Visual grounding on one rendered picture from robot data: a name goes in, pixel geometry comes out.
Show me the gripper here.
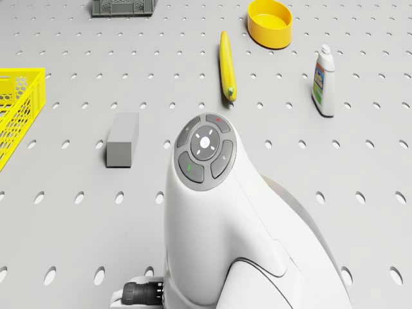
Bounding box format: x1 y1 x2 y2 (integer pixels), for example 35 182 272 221
110 276 167 309

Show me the grey cube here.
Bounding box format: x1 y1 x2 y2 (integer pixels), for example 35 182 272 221
106 112 140 169

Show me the yellow basket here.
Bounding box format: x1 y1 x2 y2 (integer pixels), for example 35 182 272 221
0 67 46 172

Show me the banana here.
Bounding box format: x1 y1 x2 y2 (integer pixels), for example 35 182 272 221
220 30 238 104

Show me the small white bottle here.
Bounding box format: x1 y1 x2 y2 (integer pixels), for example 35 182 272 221
310 44 335 117

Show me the dark grey basket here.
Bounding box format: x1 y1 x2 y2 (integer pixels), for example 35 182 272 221
91 0 158 18

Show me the yellow bowl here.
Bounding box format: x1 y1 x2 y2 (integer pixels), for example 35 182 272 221
247 0 293 50

